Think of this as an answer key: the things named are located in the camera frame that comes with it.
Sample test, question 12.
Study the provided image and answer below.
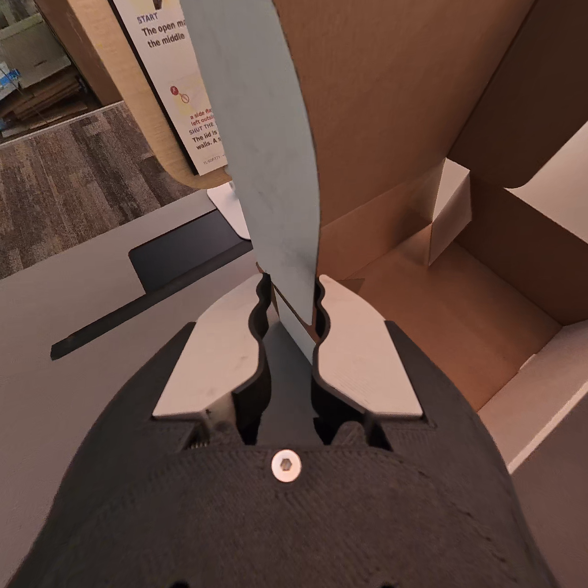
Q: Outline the pile of flattened cardboard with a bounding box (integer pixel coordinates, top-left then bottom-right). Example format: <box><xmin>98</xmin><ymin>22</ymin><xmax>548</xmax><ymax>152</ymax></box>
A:
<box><xmin>0</xmin><ymin>69</ymin><xmax>102</xmax><ymax>135</ymax></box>

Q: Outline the white stand base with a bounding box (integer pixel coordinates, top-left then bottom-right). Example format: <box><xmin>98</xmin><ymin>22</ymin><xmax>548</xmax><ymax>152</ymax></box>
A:
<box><xmin>207</xmin><ymin>181</ymin><xmax>252</xmax><ymax>240</ymax></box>

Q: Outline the printed instruction sheet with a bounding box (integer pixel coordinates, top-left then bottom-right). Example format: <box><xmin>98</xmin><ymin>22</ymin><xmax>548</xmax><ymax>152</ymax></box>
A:
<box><xmin>109</xmin><ymin>0</ymin><xmax>230</xmax><ymax>176</ymax></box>

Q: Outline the white cardboard box with lid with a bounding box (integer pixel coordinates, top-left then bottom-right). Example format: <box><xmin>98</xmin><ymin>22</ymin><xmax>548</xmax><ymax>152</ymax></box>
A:
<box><xmin>179</xmin><ymin>0</ymin><xmax>588</xmax><ymax>474</ymax></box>

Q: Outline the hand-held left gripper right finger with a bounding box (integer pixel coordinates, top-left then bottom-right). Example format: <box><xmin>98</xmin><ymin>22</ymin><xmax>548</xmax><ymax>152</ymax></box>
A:
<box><xmin>311</xmin><ymin>274</ymin><xmax>424</xmax><ymax>427</ymax></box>

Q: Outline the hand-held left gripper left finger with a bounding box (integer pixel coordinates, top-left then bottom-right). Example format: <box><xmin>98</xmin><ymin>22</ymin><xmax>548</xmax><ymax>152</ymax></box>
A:
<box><xmin>152</xmin><ymin>273</ymin><xmax>272</xmax><ymax>432</ymax></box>

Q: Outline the wooden sign board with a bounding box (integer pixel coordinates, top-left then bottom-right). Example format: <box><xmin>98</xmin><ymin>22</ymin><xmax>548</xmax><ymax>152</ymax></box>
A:
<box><xmin>34</xmin><ymin>0</ymin><xmax>234</xmax><ymax>190</ymax></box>

